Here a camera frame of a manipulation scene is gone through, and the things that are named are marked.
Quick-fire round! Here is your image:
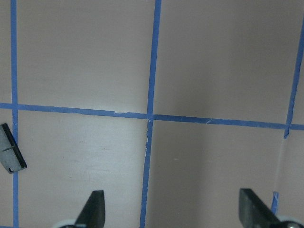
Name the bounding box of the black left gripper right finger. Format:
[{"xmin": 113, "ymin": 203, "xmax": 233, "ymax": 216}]
[{"xmin": 238, "ymin": 188, "xmax": 280, "ymax": 228}]

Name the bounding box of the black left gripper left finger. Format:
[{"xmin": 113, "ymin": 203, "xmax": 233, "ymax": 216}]
[{"xmin": 74, "ymin": 190, "xmax": 105, "ymax": 228}]

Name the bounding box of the black brake pad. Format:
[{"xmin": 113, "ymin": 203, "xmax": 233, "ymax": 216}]
[{"xmin": 0, "ymin": 123, "xmax": 27, "ymax": 174}]

